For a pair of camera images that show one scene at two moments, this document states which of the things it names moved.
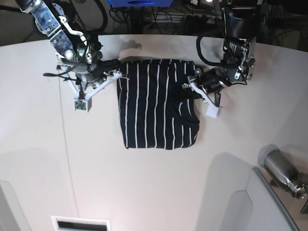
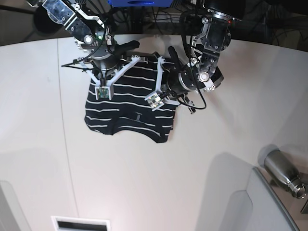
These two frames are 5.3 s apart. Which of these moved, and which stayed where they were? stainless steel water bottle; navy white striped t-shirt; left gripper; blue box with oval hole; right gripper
Moved: navy white striped t-shirt; right gripper; left gripper
Stayed: blue box with oval hole; stainless steel water bottle
